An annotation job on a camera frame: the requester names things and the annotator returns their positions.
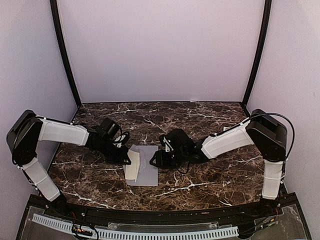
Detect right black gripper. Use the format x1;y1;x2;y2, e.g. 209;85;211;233
149;149;188;169

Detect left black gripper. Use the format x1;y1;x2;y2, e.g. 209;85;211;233
94;138;131;165

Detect grey envelope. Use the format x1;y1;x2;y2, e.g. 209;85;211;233
123;145;159;187

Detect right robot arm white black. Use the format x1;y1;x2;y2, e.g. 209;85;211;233
149;109;293;217

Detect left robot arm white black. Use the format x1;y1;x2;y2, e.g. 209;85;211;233
6;109;132;218

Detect white slotted cable duct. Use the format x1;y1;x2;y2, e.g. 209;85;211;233
31;213;240;240

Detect black front table rail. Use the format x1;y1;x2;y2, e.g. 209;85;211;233
57;202;268;225

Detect left black frame post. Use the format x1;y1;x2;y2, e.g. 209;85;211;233
49;0;82;108

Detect black frame post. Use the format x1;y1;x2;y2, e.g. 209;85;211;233
49;0;82;108
241;0;272;110

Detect right black frame post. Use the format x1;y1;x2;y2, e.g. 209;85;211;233
241;0;272;110

